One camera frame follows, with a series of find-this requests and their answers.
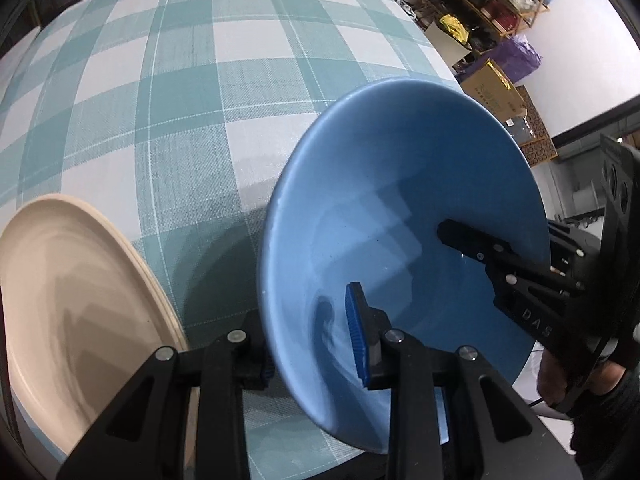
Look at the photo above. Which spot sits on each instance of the light blue bowl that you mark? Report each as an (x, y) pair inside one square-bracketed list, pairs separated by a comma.
[(400, 170)]

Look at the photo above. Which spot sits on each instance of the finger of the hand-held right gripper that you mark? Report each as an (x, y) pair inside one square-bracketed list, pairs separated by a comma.
[(570, 247), (470, 240)]

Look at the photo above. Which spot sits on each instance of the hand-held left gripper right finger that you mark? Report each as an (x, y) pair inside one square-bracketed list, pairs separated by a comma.
[(356, 330)]

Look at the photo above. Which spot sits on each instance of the purple plastic bag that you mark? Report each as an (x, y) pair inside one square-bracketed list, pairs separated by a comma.
[(520, 57)]

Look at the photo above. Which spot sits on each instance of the teal checkered tablecloth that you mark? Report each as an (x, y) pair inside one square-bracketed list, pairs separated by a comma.
[(200, 85)]

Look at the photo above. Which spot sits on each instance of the person's right forearm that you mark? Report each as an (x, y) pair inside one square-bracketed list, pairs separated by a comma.
[(610, 435)]

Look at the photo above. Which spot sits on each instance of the person's right hand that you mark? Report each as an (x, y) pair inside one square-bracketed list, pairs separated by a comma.
[(552, 377)]

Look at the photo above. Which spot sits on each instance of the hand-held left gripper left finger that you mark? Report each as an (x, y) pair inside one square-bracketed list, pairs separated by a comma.
[(250, 355)]

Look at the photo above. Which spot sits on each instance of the brown cardboard box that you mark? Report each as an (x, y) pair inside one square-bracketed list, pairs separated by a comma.
[(492, 90)]

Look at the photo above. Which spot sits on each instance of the yellow bag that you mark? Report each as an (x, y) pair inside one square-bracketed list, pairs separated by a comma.
[(452, 27)]

